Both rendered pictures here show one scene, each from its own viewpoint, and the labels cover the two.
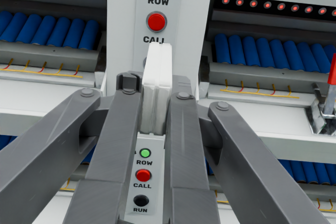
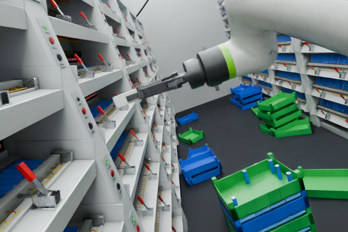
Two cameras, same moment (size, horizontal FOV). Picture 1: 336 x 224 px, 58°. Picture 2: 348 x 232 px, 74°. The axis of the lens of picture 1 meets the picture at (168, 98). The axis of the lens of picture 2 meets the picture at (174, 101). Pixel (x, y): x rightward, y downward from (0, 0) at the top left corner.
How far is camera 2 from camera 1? 60 cm
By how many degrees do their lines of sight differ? 80
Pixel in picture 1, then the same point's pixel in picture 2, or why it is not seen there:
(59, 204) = not seen: outside the picture
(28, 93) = (66, 179)
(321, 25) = not seen: hidden behind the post
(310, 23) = not seen: hidden behind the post
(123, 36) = (81, 120)
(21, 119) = (81, 183)
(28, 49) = (37, 172)
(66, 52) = (48, 161)
